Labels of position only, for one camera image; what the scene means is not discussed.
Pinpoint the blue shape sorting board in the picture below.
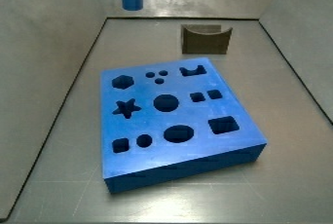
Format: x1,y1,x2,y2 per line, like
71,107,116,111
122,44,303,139
100,57,266,193

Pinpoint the black curved cradle stand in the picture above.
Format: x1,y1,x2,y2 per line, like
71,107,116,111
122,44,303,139
180,24,233,55

